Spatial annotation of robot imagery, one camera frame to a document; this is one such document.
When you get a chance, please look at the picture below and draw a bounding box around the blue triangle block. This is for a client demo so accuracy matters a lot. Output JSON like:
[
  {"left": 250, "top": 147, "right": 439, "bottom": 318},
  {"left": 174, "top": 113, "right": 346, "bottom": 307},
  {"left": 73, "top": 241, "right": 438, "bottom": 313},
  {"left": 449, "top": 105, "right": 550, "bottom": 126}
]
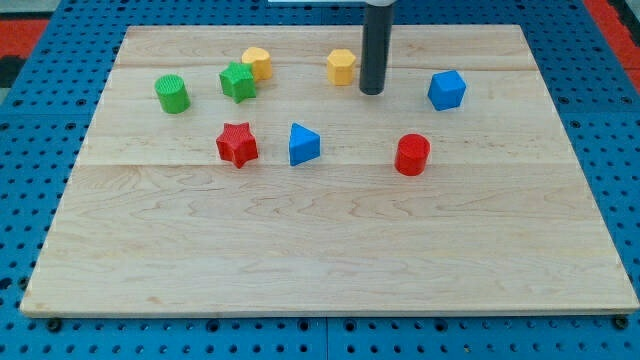
[{"left": 289, "top": 123, "right": 321, "bottom": 166}]

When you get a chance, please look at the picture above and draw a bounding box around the blue cube block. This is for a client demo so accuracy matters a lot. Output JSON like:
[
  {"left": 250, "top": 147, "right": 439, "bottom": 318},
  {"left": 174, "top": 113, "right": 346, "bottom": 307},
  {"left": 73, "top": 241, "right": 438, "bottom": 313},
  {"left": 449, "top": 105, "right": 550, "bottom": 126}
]
[{"left": 427, "top": 70, "right": 466, "bottom": 111}]

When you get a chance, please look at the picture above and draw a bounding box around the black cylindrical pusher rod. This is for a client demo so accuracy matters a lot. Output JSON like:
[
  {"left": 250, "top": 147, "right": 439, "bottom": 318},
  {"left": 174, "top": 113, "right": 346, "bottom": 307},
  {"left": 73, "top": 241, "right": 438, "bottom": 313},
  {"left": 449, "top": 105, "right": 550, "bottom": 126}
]
[{"left": 359, "top": 2, "right": 396, "bottom": 95}]

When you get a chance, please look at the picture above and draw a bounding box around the red cylinder block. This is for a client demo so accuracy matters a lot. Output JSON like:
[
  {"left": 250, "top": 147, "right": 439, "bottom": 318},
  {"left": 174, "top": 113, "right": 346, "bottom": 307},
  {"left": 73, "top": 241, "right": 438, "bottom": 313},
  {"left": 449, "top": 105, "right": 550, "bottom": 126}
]
[{"left": 394, "top": 133, "right": 431, "bottom": 176}]

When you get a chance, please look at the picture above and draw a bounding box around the green cylinder block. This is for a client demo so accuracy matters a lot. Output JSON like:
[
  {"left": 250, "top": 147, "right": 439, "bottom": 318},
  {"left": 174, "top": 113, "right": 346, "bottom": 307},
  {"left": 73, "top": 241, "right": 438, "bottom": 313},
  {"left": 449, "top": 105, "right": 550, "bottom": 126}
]
[{"left": 154, "top": 74, "right": 191, "bottom": 114}]

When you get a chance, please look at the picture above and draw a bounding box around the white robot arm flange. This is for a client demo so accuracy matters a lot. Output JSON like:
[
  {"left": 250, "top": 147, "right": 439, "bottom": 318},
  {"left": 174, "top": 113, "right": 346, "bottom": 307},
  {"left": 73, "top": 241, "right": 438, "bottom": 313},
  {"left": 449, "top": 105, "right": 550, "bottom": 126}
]
[{"left": 364, "top": 0, "right": 397, "bottom": 7}]

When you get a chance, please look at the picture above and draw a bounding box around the green star block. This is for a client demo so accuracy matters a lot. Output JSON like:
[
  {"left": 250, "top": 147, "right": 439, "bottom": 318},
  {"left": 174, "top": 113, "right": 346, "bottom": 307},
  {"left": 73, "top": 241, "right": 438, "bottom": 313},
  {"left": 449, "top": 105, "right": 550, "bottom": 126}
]
[{"left": 219, "top": 62, "right": 257, "bottom": 104}]

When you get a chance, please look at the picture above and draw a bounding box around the yellow hexagon block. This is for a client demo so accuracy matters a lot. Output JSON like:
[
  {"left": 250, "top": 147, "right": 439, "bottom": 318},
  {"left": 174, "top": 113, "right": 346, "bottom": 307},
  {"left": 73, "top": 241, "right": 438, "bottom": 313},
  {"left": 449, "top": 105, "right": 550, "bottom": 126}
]
[{"left": 327, "top": 49, "right": 356, "bottom": 86}]

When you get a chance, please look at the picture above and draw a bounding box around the light wooden board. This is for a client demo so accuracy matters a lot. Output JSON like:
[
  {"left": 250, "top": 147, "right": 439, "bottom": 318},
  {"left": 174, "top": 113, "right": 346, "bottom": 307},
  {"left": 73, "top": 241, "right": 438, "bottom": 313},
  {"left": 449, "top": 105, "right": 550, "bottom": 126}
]
[{"left": 21, "top": 25, "right": 639, "bottom": 318}]

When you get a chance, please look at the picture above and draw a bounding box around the red star block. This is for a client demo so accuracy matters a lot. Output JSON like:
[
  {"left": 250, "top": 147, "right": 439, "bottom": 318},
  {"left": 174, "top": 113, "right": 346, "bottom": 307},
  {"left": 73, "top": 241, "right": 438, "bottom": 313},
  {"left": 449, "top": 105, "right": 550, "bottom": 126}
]
[{"left": 216, "top": 122, "right": 259, "bottom": 168}]

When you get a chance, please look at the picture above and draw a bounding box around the yellow heart block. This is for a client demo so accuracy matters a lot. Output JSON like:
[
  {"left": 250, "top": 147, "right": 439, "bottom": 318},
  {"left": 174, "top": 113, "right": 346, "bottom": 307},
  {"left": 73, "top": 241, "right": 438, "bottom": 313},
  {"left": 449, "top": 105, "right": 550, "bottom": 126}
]
[{"left": 241, "top": 47, "right": 273, "bottom": 81}]

